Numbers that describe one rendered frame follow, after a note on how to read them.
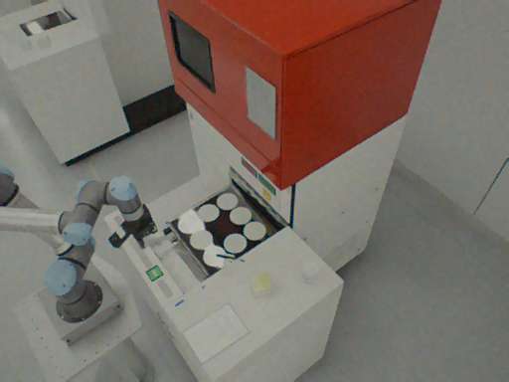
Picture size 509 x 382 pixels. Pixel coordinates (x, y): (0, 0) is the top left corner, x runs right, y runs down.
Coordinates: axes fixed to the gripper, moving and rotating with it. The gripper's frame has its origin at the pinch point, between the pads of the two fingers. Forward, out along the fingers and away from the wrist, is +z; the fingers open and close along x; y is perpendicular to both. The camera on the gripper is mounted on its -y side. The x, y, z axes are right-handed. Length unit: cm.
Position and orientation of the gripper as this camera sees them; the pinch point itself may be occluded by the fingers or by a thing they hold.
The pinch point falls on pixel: (141, 248)
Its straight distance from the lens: 161.7
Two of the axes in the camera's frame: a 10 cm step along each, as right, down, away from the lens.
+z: 0.2, 6.4, 7.7
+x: -6.1, -6.0, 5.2
